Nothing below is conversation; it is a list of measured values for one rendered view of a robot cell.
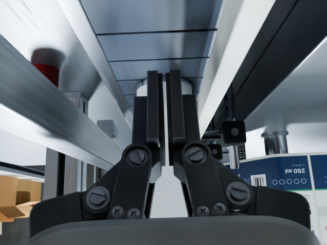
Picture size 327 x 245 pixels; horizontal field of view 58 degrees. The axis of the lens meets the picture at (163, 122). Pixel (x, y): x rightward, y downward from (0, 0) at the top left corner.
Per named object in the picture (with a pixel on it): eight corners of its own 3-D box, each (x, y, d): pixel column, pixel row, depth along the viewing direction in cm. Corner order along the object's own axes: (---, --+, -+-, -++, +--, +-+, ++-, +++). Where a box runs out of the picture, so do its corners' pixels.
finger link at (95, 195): (95, 230, 13) (107, 109, 17) (167, 228, 13) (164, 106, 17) (75, 207, 10) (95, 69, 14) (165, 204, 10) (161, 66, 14)
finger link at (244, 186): (171, 228, 13) (167, 106, 17) (244, 225, 13) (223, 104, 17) (170, 204, 10) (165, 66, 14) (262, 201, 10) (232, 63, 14)
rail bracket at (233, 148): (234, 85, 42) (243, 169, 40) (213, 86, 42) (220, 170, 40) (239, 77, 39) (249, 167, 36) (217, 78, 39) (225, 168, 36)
